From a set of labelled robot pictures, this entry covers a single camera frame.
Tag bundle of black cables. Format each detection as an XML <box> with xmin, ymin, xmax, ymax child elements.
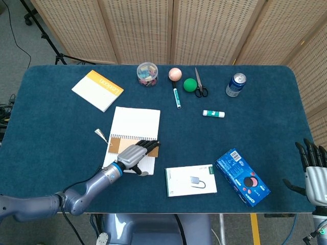
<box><xmin>0</xmin><ymin>93</ymin><xmax>17</xmax><ymax>144</ymax></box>

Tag blue soda can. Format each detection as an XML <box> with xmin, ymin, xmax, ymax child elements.
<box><xmin>225</xmin><ymin>72</ymin><xmax>247</xmax><ymax>98</ymax></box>

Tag clear jar of binder clips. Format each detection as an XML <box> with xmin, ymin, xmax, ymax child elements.
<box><xmin>136</xmin><ymin>62</ymin><xmax>159</xmax><ymax>88</ymax></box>

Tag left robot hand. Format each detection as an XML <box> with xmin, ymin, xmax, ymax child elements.
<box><xmin>116</xmin><ymin>138</ymin><xmax>162</xmax><ymax>177</ymax></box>

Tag blue Oreo cookie box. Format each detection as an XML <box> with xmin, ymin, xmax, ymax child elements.
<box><xmin>213</xmin><ymin>148</ymin><xmax>271</xmax><ymax>208</ymax></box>

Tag black handled scissors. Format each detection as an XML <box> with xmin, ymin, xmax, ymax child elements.
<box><xmin>194</xmin><ymin>67</ymin><xmax>209</xmax><ymax>99</ymax></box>

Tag open white spiral notebook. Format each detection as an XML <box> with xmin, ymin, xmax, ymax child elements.
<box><xmin>102</xmin><ymin>106</ymin><xmax>161</xmax><ymax>176</ymax></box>

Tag blue felt table mat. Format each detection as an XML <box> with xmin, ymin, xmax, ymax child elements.
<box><xmin>0</xmin><ymin>64</ymin><xmax>316</xmax><ymax>214</ymax></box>

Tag peach ball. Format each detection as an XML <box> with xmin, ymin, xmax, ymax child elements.
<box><xmin>168</xmin><ymin>67</ymin><xmax>183</xmax><ymax>82</ymax></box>

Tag brown cardboard bookmark with tassel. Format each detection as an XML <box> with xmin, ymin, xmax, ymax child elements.
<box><xmin>94</xmin><ymin>128</ymin><xmax>160</xmax><ymax>158</ymax></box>

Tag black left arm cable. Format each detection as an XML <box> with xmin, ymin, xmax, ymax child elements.
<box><xmin>60</xmin><ymin>165</ymin><xmax>102</xmax><ymax>245</ymax></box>

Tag metal table leg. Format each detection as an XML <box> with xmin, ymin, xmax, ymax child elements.
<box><xmin>218</xmin><ymin>213</ymin><xmax>227</xmax><ymax>245</ymax></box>

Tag blue cable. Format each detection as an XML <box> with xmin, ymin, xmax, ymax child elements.
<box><xmin>283</xmin><ymin>213</ymin><xmax>298</xmax><ymax>245</ymax></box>

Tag thin black floor cable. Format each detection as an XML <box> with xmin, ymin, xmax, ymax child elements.
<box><xmin>3</xmin><ymin>0</ymin><xmax>32</xmax><ymax>70</ymax></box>

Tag green white glue stick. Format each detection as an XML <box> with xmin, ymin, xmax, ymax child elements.
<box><xmin>202</xmin><ymin>109</ymin><xmax>226</xmax><ymax>118</ymax></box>

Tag black tripod stand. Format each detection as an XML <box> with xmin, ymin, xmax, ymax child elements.
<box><xmin>19</xmin><ymin>0</ymin><xmax>97</xmax><ymax>66</ymax></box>

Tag white USB hub box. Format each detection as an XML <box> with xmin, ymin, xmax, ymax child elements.
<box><xmin>164</xmin><ymin>164</ymin><xmax>218</xmax><ymax>198</ymax></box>

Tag green white marker pen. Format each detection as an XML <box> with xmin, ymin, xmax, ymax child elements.
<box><xmin>171</xmin><ymin>80</ymin><xmax>182</xmax><ymax>110</ymax></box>

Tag grey robot torso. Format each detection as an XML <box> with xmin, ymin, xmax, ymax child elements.
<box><xmin>89</xmin><ymin>213</ymin><xmax>213</xmax><ymax>245</ymax></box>

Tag green ball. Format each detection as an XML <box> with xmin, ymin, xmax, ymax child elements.
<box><xmin>183</xmin><ymin>78</ymin><xmax>198</xmax><ymax>92</ymax></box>

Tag yellow white Lexicon notepad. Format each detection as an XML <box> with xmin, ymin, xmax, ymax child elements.
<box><xmin>71</xmin><ymin>69</ymin><xmax>125</xmax><ymax>113</ymax></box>

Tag yellow floor tape strip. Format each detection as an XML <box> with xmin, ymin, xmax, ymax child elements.
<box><xmin>250</xmin><ymin>213</ymin><xmax>262</xmax><ymax>245</ymax></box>

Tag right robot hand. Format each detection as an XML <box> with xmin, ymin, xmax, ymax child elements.
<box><xmin>283</xmin><ymin>138</ymin><xmax>327</xmax><ymax>205</ymax></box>

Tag woven wooden folding screen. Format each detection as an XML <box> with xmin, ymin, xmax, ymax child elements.
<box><xmin>30</xmin><ymin>0</ymin><xmax>327</xmax><ymax>149</ymax></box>

